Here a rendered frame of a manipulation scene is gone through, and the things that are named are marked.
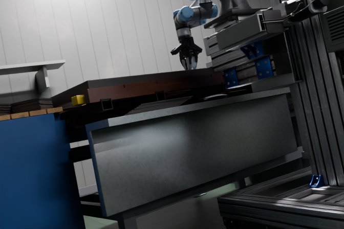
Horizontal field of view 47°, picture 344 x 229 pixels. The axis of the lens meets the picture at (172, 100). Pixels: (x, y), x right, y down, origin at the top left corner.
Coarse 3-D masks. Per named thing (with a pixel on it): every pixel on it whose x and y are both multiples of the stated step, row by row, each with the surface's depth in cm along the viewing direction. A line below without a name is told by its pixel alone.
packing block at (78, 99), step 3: (75, 96) 174; (78, 96) 173; (81, 96) 174; (72, 99) 176; (75, 99) 174; (78, 99) 173; (81, 99) 174; (84, 99) 175; (72, 102) 177; (75, 102) 174; (78, 102) 173; (81, 102) 174; (84, 102) 174; (75, 105) 176
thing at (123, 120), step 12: (240, 96) 193; (252, 96) 198; (264, 96) 203; (168, 108) 166; (180, 108) 169; (192, 108) 173; (204, 108) 204; (108, 120) 148; (120, 120) 151; (132, 120) 154; (144, 120) 181
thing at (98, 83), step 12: (168, 72) 200; (180, 72) 204; (192, 72) 210; (204, 72) 215; (216, 72) 220; (84, 84) 175; (96, 84) 175; (108, 84) 178; (120, 84) 182; (60, 96) 198; (72, 96) 187
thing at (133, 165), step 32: (128, 128) 171; (160, 128) 181; (192, 128) 192; (224, 128) 205; (256, 128) 220; (288, 128) 236; (96, 160) 160; (128, 160) 169; (160, 160) 178; (192, 160) 189; (224, 160) 202; (256, 160) 216; (128, 192) 166; (160, 192) 176
